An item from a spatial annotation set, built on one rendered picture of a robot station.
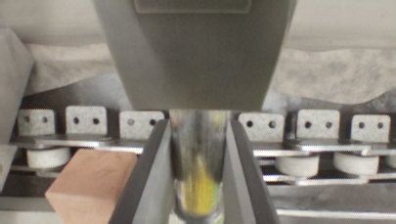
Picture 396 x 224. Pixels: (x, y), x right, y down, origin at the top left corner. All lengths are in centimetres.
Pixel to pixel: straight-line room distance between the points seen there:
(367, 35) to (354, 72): 4
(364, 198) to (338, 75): 14
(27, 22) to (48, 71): 6
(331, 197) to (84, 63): 31
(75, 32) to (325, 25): 27
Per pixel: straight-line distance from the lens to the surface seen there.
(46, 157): 24
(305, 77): 25
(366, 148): 24
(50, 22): 29
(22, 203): 29
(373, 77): 30
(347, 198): 27
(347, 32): 27
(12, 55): 27
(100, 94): 26
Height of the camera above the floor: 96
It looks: 85 degrees down
